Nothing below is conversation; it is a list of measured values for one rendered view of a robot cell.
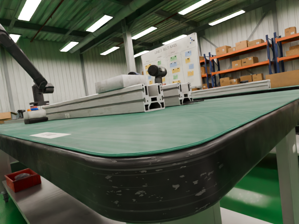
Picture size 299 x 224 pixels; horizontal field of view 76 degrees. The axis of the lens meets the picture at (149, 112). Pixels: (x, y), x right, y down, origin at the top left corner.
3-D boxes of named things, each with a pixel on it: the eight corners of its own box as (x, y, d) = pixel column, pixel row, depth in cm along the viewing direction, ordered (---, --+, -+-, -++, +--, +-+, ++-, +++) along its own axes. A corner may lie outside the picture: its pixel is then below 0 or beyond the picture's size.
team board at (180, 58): (145, 137, 453) (134, 54, 443) (159, 132, 488) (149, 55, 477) (202, 140, 345) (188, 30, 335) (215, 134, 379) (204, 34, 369)
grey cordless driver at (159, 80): (150, 107, 103) (144, 66, 101) (164, 104, 120) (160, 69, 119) (163, 105, 99) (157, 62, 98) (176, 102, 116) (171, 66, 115)
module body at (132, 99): (44, 121, 110) (42, 106, 110) (61, 118, 118) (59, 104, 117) (144, 112, 57) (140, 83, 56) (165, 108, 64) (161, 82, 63)
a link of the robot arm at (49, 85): (34, 73, 121) (41, 82, 118) (52, 74, 131) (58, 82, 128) (30, 88, 126) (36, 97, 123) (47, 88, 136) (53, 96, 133)
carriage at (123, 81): (97, 101, 71) (94, 82, 71) (119, 98, 79) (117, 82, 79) (125, 95, 61) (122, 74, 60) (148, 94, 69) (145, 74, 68)
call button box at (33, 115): (24, 124, 96) (22, 111, 96) (45, 121, 103) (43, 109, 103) (29, 124, 91) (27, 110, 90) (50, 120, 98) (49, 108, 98)
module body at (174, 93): (75, 116, 124) (73, 103, 124) (89, 114, 132) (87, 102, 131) (179, 105, 71) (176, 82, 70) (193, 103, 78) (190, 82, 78)
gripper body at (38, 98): (50, 103, 127) (48, 92, 127) (32, 105, 119) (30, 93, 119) (46, 104, 131) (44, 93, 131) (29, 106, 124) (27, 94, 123)
